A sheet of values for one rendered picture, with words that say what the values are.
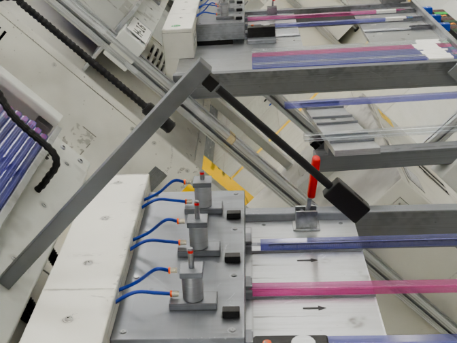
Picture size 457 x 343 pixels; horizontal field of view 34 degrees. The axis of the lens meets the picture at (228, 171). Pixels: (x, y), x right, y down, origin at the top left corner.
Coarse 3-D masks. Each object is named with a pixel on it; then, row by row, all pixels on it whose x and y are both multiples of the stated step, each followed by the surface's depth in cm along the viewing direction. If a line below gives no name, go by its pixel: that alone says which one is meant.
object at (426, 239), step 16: (272, 240) 102; (288, 240) 102; (304, 240) 102; (320, 240) 101; (336, 240) 101; (352, 240) 101; (368, 240) 101; (384, 240) 101; (400, 240) 101; (416, 240) 101; (432, 240) 101; (448, 240) 100
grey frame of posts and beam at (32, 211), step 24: (48, 168) 102; (72, 168) 107; (24, 192) 93; (48, 192) 98; (72, 192) 102; (24, 216) 90; (48, 216) 93; (0, 240) 83; (24, 240) 86; (0, 264) 80; (0, 288) 77; (24, 288) 80; (0, 312) 75; (0, 336) 72
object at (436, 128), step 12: (324, 132) 118; (336, 132) 118; (348, 132) 118; (360, 132) 118; (372, 132) 118; (384, 132) 118; (396, 132) 118; (408, 132) 118; (420, 132) 119; (432, 132) 119; (444, 132) 119; (456, 132) 119
